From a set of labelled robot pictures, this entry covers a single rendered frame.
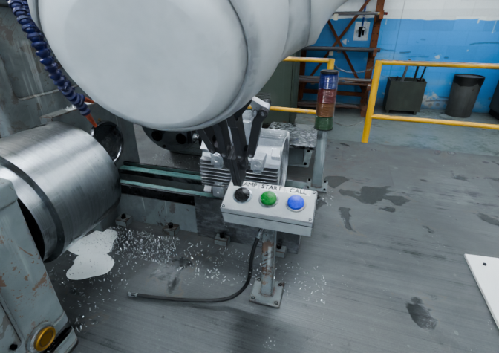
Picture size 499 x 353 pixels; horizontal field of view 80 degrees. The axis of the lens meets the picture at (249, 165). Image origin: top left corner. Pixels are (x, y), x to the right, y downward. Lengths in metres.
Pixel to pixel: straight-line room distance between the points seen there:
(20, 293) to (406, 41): 5.55
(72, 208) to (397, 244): 0.80
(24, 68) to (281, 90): 3.17
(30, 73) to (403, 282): 1.09
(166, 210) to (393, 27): 5.12
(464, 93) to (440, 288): 4.83
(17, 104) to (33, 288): 0.52
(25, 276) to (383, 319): 0.67
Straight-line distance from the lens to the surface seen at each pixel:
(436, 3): 5.72
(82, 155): 0.68
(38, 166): 0.63
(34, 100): 1.01
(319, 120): 1.02
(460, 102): 5.59
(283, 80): 3.82
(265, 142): 0.73
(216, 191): 0.76
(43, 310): 0.66
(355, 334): 0.71
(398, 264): 0.88
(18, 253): 0.58
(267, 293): 0.72
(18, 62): 1.00
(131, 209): 0.98
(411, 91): 5.30
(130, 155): 1.12
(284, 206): 0.54
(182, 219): 0.90
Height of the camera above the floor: 1.36
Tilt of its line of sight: 26 degrees down
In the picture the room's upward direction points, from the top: straight up
